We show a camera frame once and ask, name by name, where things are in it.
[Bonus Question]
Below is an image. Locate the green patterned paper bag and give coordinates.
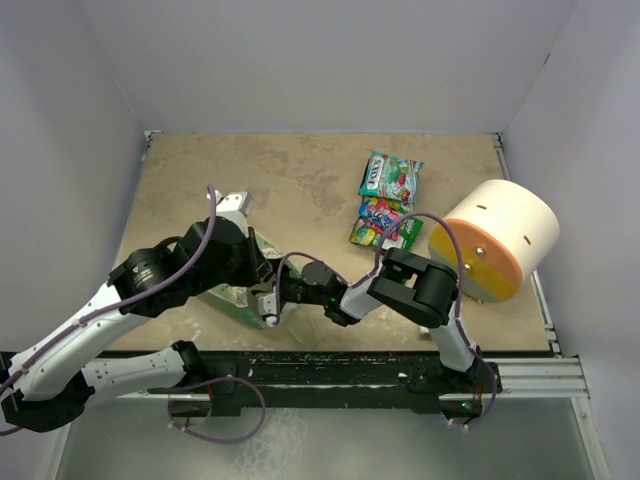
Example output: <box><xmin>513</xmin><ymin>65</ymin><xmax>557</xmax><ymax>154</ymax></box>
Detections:
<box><xmin>199</xmin><ymin>232</ymin><xmax>318</xmax><ymax>349</ymax></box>

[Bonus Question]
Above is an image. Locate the blue small snack packet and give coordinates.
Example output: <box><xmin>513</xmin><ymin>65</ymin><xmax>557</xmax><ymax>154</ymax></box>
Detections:
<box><xmin>359</xmin><ymin>205</ymin><xmax>401</xmax><ymax>232</ymax></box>

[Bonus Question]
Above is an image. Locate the red snack packet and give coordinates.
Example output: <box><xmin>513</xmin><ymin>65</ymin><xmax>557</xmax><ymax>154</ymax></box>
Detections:
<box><xmin>370</xmin><ymin>199</ymin><xmax>419</xmax><ymax>245</ymax></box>

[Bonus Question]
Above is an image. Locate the teal pink snack packet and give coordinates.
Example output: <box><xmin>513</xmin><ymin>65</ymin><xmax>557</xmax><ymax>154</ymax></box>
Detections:
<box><xmin>359</xmin><ymin>151</ymin><xmax>424</xmax><ymax>204</ymax></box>

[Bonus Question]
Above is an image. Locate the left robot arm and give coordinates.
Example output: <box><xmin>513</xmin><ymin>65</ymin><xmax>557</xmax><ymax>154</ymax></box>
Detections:
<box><xmin>1</xmin><ymin>216</ymin><xmax>279</xmax><ymax>433</ymax></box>

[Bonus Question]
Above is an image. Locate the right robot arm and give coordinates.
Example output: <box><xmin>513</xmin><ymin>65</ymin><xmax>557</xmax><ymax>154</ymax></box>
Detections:
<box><xmin>270</xmin><ymin>248</ymin><xmax>496</xmax><ymax>391</ymax></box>

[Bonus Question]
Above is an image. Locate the large cream cylinder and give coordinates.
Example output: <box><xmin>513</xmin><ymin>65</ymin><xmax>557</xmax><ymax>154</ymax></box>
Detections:
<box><xmin>444</xmin><ymin>179</ymin><xmax>560</xmax><ymax>303</ymax></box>

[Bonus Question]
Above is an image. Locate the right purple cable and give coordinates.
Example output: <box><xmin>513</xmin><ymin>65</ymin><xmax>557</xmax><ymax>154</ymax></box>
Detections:
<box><xmin>272</xmin><ymin>212</ymin><xmax>501</xmax><ymax>431</ymax></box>

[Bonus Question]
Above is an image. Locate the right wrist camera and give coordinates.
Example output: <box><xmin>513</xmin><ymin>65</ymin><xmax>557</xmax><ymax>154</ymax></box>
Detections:
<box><xmin>255</xmin><ymin>292</ymin><xmax>280</xmax><ymax>328</ymax></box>

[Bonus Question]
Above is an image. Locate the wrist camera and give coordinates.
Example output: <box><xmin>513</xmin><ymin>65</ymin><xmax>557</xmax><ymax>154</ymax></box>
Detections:
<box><xmin>255</xmin><ymin>292</ymin><xmax>280</xmax><ymax>328</ymax></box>
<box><xmin>207</xmin><ymin>190</ymin><xmax>254</xmax><ymax>236</ymax></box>

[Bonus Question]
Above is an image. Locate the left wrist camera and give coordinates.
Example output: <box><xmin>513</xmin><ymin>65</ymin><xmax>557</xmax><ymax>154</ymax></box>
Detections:
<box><xmin>207</xmin><ymin>190</ymin><xmax>254</xmax><ymax>236</ymax></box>

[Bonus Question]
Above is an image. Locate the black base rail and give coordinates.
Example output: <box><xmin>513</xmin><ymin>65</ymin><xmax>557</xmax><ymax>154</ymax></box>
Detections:
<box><xmin>168</xmin><ymin>351</ymin><xmax>502</xmax><ymax>419</ymax></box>

